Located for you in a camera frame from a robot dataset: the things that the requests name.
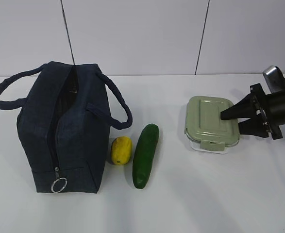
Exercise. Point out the yellow toy fruit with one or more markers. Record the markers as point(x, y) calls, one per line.
point(121, 150)

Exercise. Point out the dark blue lunch bag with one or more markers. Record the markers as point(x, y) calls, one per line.
point(66, 113)

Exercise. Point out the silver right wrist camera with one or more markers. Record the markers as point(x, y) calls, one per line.
point(274, 79)

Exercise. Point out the green lid glass food container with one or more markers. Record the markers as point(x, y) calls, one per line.
point(204, 128)

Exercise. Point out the green cucumber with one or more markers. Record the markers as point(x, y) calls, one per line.
point(144, 155)

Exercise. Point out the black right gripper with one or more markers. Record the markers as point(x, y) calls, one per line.
point(263, 125)

